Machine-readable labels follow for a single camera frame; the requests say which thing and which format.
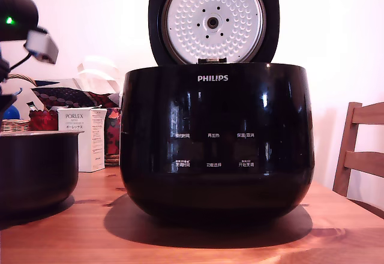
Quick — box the dark metallic pot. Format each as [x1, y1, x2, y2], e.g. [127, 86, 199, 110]
[0, 130, 85, 217]

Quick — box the black Philips rice cooker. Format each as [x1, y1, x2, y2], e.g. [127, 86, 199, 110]
[119, 62, 316, 220]

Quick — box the black rice cooker lid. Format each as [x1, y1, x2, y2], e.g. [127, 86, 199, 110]
[148, 0, 281, 66]

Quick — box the blue ball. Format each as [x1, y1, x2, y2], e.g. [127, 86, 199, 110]
[2, 105, 20, 121]

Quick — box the wicker basket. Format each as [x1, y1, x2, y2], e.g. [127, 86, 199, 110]
[0, 72, 38, 133]

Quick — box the red crinkled pouch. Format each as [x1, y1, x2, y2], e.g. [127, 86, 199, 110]
[28, 109, 59, 131]

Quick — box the dotted patterned fabric bag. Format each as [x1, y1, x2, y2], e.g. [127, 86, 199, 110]
[31, 86, 120, 109]

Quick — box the white Porlex box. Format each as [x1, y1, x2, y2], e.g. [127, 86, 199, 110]
[56, 107, 108, 173]

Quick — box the white plastic bag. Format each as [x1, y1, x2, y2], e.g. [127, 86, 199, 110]
[73, 55, 125, 94]

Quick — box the red black floral tin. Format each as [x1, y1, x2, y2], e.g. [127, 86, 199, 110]
[104, 107, 122, 167]

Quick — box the wooden chair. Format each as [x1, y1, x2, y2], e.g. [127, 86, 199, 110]
[332, 101, 384, 211]

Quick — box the black camera cable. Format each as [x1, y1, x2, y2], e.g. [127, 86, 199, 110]
[8, 50, 32, 70]

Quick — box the pale grey camera box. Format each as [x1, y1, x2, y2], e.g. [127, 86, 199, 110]
[23, 29, 59, 65]

